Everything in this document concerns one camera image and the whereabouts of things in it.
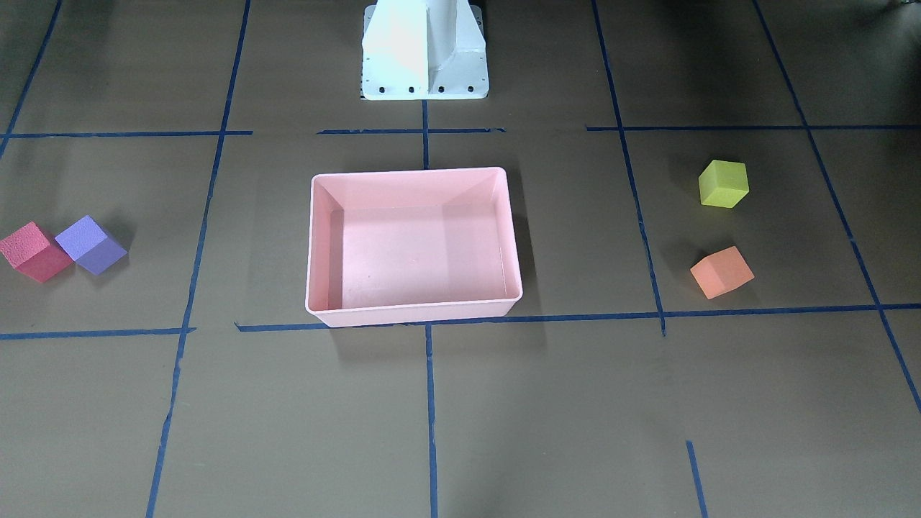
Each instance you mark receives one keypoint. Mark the red foam block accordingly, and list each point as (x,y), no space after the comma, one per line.
(34,254)

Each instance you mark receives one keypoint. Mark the orange foam block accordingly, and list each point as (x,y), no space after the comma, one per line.
(721,272)

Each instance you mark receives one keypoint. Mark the purple foam block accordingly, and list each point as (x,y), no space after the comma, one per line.
(90,245)

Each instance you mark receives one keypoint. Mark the pink plastic bin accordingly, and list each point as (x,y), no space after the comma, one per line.
(411,246)

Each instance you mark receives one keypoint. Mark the white camera post base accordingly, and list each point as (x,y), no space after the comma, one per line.
(423,50)

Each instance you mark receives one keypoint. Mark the yellow foam block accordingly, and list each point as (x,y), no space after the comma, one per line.
(723,184)

